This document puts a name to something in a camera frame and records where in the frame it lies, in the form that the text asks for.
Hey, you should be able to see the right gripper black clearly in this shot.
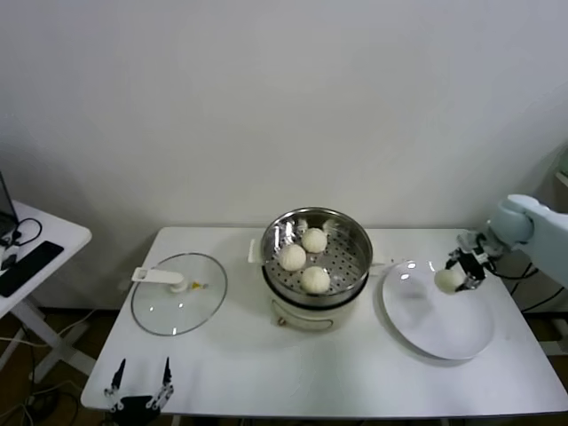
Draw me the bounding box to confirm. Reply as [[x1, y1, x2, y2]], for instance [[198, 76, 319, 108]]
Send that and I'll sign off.
[[445, 248, 489, 294]]

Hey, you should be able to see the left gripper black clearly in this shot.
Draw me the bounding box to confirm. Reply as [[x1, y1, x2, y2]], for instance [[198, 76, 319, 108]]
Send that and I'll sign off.
[[104, 356, 177, 418]]

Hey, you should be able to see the white steamed baozi bun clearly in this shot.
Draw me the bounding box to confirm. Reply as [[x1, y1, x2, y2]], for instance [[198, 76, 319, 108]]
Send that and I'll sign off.
[[278, 243, 308, 272], [301, 227, 328, 254], [433, 268, 465, 295], [300, 265, 332, 295]]

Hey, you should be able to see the stainless steel steamer basket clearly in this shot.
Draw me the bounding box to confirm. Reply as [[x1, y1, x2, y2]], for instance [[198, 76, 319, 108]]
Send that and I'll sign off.
[[260, 206, 375, 299]]

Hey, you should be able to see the steel steamer pot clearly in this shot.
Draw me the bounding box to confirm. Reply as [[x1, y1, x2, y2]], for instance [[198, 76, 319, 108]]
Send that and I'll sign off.
[[247, 238, 387, 332]]

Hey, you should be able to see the white round plate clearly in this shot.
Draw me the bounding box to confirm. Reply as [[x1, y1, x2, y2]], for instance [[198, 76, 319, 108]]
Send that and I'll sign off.
[[382, 260, 495, 361]]

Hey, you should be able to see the pale green furniture panel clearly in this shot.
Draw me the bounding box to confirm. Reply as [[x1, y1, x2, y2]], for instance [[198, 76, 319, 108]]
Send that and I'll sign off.
[[539, 141, 568, 209]]

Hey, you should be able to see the black flat phone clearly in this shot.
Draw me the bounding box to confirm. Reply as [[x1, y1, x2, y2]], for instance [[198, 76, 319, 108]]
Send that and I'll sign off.
[[0, 241, 66, 297]]

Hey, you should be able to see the white folding side table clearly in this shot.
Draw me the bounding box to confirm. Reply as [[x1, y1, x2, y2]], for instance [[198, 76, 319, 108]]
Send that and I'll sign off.
[[0, 198, 93, 385]]

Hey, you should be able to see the dark laptop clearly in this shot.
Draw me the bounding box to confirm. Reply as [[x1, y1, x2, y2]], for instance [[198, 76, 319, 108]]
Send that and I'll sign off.
[[0, 170, 21, 236]]

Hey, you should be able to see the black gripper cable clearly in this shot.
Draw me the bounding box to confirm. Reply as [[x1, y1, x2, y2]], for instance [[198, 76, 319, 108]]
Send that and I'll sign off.
[[485, 259, 533, 280]]

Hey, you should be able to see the glass lid with white handle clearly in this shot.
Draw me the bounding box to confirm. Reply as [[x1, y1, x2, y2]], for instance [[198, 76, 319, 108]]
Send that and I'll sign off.
[[130, 252, 229, 336]]

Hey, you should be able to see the white floor cable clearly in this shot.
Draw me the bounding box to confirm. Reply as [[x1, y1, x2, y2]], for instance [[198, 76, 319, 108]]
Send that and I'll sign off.
[[0, 308, 97, 343]]

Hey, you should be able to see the black cable loop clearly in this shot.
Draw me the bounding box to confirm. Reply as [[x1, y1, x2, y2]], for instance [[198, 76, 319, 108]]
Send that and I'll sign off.
[[8, 216, 44, 249]]

